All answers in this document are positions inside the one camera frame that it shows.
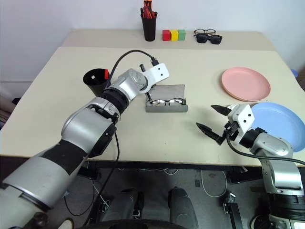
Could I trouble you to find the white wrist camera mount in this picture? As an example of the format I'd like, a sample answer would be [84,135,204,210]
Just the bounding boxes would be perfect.
[139,62,170,94]
[227,104,255,145]

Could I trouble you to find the dark rounded shape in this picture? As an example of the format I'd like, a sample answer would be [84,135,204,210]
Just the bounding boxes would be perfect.
[102,187,144,222]
[168,187,199,229]

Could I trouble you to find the pink plate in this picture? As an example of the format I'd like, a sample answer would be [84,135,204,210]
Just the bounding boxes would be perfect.
[221,67,271,101]

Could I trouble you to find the black sunglasses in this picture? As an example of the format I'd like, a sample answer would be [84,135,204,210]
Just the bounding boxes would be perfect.
[195,34,223,45]

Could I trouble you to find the grey glasses case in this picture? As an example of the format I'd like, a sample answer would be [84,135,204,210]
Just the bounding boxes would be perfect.
[144,83,188,113]

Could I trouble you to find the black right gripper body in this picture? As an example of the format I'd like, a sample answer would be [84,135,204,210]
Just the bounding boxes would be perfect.
[223,121,240,141]

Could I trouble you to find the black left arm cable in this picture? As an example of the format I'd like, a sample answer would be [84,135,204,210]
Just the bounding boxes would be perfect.
[82,49,160,229]

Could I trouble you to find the black table frame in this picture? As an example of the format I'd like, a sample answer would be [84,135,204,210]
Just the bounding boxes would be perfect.
[78,161,265,184]

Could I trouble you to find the white floor cable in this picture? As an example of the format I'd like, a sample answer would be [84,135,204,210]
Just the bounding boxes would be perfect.
[200,169,227,198]

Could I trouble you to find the black frame clear glasses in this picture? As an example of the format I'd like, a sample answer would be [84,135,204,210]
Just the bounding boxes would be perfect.
[193,29,216,37]

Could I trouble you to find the blue plate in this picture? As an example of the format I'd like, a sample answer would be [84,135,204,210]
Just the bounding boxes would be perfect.
[250,102,305,153]

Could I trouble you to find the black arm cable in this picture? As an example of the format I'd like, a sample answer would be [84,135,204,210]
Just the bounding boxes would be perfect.
[82,49,160,229]
[226,135,305,167]

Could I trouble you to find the brown box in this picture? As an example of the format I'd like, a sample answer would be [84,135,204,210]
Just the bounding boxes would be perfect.
[295,69,305,93]

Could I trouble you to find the tall black pen holder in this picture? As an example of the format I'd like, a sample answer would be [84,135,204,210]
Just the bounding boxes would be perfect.
[141,16,157,42]

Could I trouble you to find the black metal floor bracket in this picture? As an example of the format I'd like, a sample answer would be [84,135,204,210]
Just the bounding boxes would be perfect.
[223,192,244,229]

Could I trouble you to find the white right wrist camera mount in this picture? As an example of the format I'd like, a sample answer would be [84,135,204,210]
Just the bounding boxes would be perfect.
[227,104,255,145]

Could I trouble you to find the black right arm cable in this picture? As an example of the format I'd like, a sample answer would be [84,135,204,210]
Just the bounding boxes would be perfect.
[226,135,305,167]

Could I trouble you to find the thin metal frame glasses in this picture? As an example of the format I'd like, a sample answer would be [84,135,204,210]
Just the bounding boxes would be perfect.
[149,98,185,107]

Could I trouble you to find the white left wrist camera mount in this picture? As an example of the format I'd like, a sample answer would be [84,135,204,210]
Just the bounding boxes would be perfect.
[139,62,170,94]

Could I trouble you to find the white shoe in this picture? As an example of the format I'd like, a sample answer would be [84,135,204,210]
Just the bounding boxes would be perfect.
[56,218,74,229]

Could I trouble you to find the wide black plastic cup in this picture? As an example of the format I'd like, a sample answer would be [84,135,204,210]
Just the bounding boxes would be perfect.
[82,68,112,97]

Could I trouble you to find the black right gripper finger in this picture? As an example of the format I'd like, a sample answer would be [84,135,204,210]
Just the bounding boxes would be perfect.
[211,104,231,117]
[195,122,226,146]

